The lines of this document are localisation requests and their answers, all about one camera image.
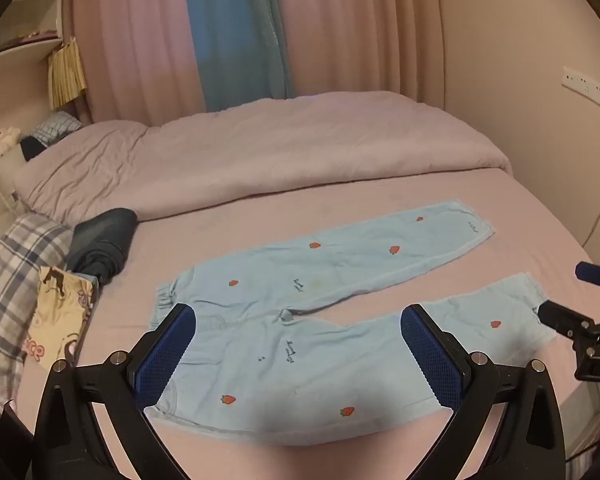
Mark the pink duvet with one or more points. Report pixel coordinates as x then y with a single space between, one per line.
280 150

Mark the large plaid pillow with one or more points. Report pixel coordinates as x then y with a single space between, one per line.
10 280

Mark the pink bed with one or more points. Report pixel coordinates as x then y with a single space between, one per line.
230 240

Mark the pink curtain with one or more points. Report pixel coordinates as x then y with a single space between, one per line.
140 40
360 30

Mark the blue curtain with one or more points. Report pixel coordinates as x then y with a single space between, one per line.
235 35

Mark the light blue strawberry print pants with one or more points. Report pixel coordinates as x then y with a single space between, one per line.
330 270

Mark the yellow fringed hanging cloth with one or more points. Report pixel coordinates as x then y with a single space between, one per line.
67 75

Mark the small blue plaid cloth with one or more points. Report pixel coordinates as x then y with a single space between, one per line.
55 127

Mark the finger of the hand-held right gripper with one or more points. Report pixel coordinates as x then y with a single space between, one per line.
595 273
562 316

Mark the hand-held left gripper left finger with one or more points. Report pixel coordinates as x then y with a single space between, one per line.
167 355

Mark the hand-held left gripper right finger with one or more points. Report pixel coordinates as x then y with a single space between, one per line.
430 355

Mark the white wall power strip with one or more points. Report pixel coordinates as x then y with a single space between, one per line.
590 87

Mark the dark folded clothes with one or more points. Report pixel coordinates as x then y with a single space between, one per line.
102 240

